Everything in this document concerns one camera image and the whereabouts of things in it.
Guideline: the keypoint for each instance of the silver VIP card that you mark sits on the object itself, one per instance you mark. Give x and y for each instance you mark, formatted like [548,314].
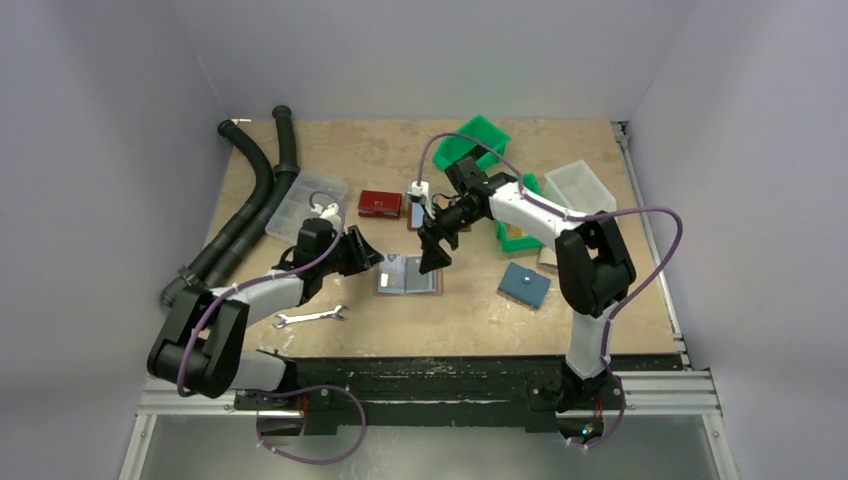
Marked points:
[391,275]

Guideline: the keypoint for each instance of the brown open card holder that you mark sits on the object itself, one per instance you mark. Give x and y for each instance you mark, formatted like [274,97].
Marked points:
[415,215]

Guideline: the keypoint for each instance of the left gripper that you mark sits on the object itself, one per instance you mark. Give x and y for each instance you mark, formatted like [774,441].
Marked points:
[348,254]

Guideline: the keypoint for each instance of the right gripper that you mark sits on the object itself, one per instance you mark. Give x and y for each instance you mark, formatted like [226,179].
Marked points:
[438,234]

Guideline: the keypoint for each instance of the aluminium frame rail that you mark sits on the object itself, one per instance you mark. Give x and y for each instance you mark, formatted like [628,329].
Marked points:
[673,429]

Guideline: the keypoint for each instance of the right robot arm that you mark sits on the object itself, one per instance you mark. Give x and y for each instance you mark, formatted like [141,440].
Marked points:
[595,270]

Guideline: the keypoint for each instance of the blue leather card holder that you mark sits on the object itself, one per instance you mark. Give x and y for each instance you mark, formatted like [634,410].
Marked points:
[524,285]

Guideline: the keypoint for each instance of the silver wrench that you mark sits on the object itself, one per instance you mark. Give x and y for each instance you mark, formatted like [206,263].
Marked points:
[336,313]

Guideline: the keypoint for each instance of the small green plastic bin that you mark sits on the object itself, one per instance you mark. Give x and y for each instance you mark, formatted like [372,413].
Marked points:
[512,238]

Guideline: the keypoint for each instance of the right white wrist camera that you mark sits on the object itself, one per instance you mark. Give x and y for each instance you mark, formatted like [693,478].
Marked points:
[418,192]

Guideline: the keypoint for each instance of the large green plastic bin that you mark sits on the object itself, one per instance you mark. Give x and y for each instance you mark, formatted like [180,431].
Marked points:
[478,129]

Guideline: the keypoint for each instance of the clear plastic organizer box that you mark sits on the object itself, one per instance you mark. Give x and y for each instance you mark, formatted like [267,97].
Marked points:
[295,207]

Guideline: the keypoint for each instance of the clear white plastic bin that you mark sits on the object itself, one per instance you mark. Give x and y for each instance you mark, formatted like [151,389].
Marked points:
[576,186]

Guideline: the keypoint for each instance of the pink leather card holder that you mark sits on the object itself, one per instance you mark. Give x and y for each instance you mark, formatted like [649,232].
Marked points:
[416,283]

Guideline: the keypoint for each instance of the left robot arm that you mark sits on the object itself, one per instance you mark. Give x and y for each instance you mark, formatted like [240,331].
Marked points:
[200,348]

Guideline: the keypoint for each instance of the cream leather card holder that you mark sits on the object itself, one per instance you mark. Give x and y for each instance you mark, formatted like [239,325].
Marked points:
[547,259]

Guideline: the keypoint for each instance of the red leather card holder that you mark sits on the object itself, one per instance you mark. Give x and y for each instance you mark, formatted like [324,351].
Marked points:
[380,204]

